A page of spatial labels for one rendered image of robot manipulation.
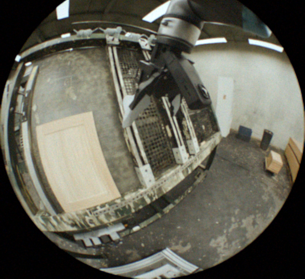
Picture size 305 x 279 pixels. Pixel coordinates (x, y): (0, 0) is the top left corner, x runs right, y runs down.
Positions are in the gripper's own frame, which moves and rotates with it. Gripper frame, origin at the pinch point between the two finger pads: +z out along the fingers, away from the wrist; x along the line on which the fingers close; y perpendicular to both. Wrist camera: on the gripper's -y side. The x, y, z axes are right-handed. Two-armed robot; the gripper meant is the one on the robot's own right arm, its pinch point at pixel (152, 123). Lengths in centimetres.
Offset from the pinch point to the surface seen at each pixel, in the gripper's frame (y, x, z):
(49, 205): -5, 57, 37
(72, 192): 0, 37, 38
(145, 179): -6.2, -4.0, 36.6
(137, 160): 4.1, -3.4, 30.3
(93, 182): 2.3, 22.6, 36.8
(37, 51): 79, 63, -22
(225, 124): 9, -347, 102
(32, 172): 11, 58, 27
